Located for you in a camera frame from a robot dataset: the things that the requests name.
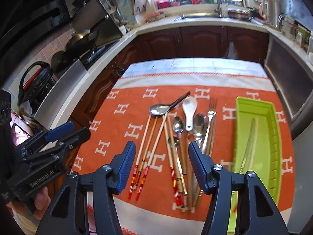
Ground black red pressure cooker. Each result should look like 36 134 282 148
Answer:
17 61 56 110

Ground large steel spoon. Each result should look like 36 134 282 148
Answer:
192 113 207 198

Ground dark metal soup spoon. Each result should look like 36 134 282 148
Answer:
149 91 191 117

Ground silver metal cabinet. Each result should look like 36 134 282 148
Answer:
264 31 312 139

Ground black wok on stove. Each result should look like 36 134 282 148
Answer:
65 29 99 51

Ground glass pitcher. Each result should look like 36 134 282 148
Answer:
277 14 296 40

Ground white ceramic soup spoon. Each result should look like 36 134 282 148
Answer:
182 97 197 132

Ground metal chopstick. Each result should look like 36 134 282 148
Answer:
239 117 258 174

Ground person's left hand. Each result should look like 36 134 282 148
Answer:
33 187 51 220

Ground steel fork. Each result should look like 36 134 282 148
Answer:
201 97 217 154

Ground steel electric kettle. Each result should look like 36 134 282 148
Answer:
259 0 281 28

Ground green plastic utensil tray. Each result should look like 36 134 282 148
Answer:
227 97 283 234

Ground bamboo chopstick brown band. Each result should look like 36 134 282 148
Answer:
133 117 157 190

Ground orange white H-pattern cloth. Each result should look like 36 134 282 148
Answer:
70 73 297 235

